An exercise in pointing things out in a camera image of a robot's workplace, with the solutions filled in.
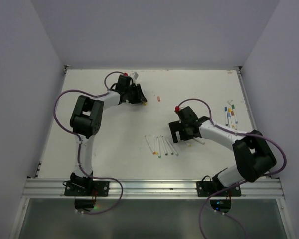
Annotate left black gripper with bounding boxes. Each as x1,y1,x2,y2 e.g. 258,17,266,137
125,84,147,104

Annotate blue capped marker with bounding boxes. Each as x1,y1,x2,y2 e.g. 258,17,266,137
224,107,229,127

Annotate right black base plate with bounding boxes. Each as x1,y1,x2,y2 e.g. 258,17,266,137
196,175,242,214

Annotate yellow marker pen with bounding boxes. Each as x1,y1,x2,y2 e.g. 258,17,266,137
154,135,157,155

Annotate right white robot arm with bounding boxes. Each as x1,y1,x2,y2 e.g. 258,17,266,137
169,106,277,196

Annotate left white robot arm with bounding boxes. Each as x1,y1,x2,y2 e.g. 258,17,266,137
70,72,147,196

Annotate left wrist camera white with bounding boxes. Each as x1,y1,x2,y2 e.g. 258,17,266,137
129,72,139,80

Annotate green marker pen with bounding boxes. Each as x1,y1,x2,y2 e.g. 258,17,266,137
156,137,161,158

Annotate teal marker pen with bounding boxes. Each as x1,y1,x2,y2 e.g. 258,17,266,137
160,135,168,156

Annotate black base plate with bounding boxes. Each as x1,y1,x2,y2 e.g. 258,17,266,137
62,173,109,213
196,175,242,214

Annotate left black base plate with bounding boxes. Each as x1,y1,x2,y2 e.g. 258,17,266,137
62,173,109,213

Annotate aluminium mounting rail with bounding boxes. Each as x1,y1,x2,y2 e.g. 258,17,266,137
21,178,284,199

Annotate light orange capped marker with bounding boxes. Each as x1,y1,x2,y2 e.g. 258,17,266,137
194,139,205,145

